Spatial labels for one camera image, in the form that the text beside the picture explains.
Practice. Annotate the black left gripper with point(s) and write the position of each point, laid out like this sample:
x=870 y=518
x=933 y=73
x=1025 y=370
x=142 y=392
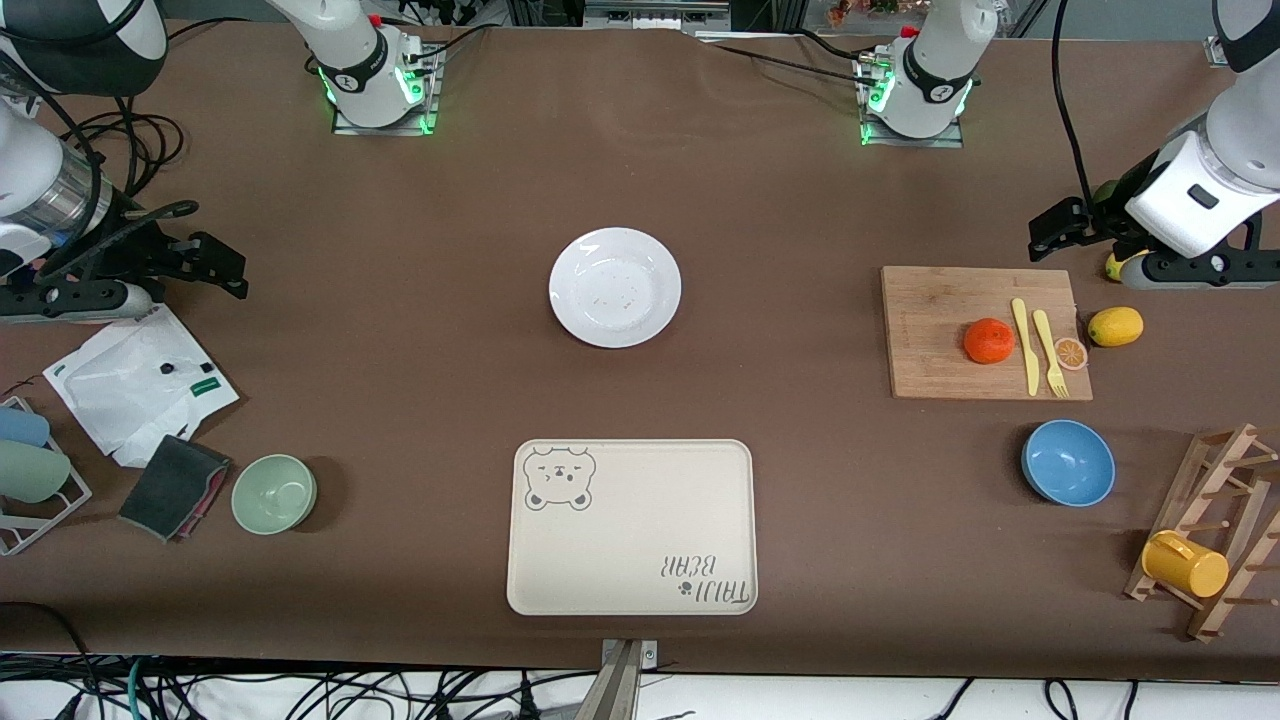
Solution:
x=1108 y=214

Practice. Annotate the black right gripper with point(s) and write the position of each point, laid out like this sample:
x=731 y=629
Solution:
x=128 y=250

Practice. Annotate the orange fruit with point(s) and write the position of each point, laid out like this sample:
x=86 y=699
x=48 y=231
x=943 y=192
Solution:
x=989 y=341

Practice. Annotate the white round plate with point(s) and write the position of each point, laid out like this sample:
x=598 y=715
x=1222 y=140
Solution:
x=615 y=288

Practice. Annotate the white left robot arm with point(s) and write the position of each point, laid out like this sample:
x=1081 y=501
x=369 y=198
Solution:
x=940 y=70

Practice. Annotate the dark green avocado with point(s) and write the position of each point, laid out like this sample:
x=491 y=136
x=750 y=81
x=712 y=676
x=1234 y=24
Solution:
x=1104 y=191

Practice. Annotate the yellow lemon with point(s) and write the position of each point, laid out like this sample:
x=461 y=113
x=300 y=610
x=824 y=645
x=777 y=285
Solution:
x=1116 y=266
x=1115 y=327

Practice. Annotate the yellow plastic fork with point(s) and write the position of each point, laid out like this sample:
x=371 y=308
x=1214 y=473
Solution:
x=1048 y=345

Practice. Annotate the toy orange slice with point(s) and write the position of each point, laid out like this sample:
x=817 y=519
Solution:
x=1072 y=353

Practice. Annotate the yellow plastic knife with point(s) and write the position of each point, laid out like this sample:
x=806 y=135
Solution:
x=1028 y=360

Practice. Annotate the white plastic bag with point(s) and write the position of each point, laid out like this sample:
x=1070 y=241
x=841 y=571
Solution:
x=120 y=390

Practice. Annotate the wooden cutting board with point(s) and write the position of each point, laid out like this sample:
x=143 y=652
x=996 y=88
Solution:
x=930 y=330

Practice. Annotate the dark grey folded cloth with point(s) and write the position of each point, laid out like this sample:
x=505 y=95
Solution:
x=170 y=485

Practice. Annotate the aluminium corner bar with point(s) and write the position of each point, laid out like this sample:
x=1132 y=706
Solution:
x=1214 y=52

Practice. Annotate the pale green bowl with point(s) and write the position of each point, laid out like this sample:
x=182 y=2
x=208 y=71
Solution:
x=274 y=494

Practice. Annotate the blue bowl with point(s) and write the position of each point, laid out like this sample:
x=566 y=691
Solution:
x=1068 y=463

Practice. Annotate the light blue cup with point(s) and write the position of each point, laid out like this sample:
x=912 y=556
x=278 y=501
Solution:
x=22 y=428

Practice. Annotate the pale green cup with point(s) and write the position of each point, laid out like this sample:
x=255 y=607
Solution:
x=30 y=472

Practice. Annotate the wooden cup rack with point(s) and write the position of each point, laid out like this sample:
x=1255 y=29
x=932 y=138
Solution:
x=1200 y=492

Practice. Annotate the yellow cup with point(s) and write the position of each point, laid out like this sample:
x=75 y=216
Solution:
x=1190 y=570

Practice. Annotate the beige bear print tray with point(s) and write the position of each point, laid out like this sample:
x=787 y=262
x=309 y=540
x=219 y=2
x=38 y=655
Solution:
x=630 y=540

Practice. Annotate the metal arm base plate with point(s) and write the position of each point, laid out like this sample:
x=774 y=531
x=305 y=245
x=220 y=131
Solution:
x=385 y=130
x=915 y=142

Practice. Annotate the aluminium frame rail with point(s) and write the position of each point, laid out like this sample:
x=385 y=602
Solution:
x=650 y=15

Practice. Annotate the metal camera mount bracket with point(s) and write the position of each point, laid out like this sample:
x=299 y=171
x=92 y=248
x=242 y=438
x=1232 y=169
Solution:
x=620 y=690

